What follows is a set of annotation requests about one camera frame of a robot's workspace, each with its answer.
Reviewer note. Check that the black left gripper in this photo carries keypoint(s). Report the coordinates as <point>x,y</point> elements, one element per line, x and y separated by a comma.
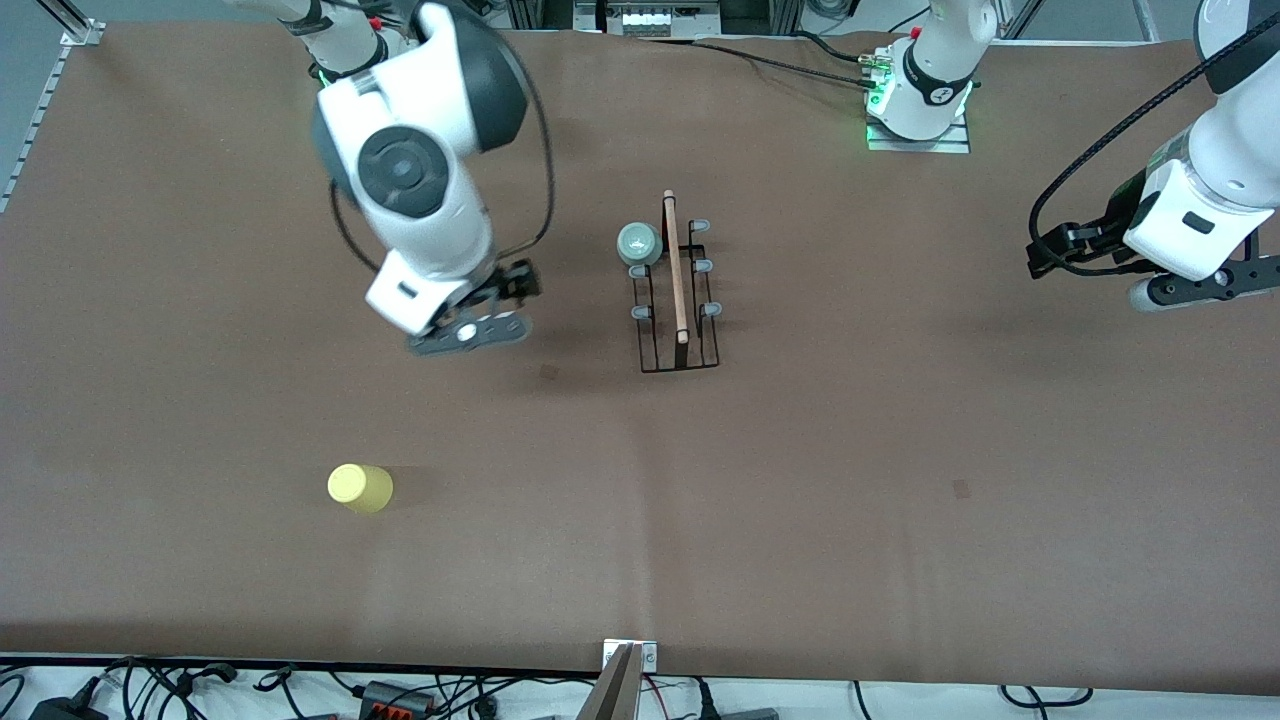
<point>1097,241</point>

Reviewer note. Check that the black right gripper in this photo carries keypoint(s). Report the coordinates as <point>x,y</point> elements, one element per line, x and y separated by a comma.
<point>513,281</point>

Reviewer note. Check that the pale green plastic cup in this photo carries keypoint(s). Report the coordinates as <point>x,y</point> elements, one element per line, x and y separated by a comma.
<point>638,243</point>

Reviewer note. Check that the yellow plastic cup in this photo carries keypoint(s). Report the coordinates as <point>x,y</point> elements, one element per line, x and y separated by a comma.
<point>360,488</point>

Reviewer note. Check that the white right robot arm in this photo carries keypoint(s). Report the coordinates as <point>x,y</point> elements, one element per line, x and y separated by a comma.
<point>420,170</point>

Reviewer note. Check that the large table cover sheet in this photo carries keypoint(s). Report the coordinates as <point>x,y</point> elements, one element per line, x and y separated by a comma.
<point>700,500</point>

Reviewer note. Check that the grey electronics box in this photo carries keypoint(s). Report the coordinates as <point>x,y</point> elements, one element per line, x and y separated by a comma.
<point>660,18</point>

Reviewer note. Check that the black orange connector block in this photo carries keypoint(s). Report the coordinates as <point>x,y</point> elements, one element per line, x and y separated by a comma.
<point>395,698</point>

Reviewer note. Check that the black power adapter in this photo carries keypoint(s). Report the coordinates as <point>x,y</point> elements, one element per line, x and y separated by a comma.
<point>65,710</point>

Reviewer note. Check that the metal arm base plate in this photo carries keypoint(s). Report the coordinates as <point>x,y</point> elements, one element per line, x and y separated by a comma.
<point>920,146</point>

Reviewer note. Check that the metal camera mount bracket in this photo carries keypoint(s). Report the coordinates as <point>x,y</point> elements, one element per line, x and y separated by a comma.
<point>620,690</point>

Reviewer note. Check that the perforated aluminium rail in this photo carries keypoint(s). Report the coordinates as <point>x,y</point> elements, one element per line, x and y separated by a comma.
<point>40,110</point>

